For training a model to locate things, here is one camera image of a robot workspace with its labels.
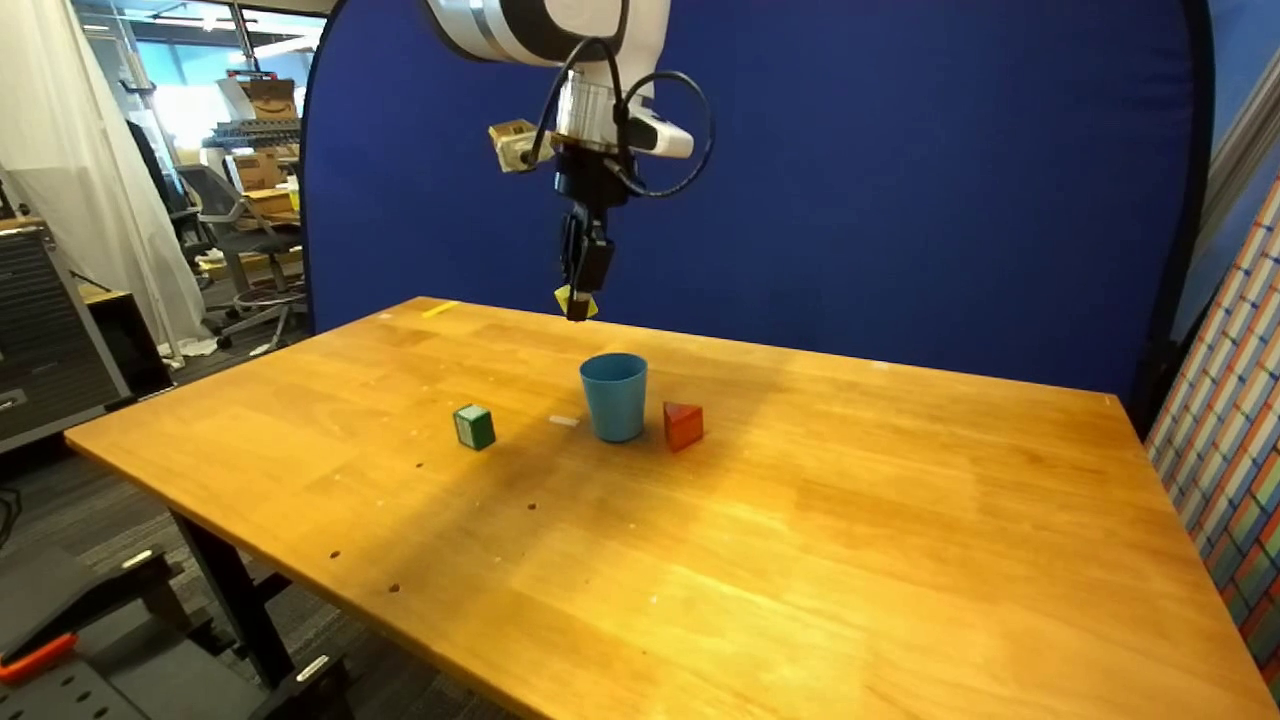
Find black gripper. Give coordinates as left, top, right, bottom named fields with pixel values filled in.
left=552, top=134, right=641, bottom=319

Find blue plastic cup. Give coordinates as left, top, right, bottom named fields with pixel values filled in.
left=576, top=346, right=654, bottom=448

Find red wooden block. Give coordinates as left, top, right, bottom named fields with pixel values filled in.
left=660, top=401, right=709, bottom=453

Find green block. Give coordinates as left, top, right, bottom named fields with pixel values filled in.
left=452, top=401, right=501, bottom=453

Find blue fabric backdrop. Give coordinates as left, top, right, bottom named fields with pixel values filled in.
left=297, top=0, right=1221, bottom=419

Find shelf with cardboard boxes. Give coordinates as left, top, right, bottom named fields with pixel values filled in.
left=195, top=70, right=310, bottom=233

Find black table leg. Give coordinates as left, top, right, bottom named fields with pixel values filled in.
left=163, top=509, right=303, bottom=693

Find white curtain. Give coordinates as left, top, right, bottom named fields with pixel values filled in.
left=0, top=0, right=220, bottom=366

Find black equipment case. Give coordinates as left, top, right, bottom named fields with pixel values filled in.
left=0, top=214, right=136, bottom=453

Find colourful patterned panel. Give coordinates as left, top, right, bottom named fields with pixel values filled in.
left=1140, top=173, right=1280, bottom=672

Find beige wrist camera box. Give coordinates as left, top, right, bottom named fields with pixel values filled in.
left=486, top=117, right=559, bottom=177

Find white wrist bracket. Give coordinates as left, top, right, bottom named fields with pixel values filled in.
left=621, top=112, right=700, bottom=162

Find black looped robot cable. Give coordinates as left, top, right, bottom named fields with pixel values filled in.
left=529, top=36, right=720, bottom=208

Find orange handled bar clamp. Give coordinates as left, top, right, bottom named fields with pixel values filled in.
left=0, top=629, right=80, bottom=689

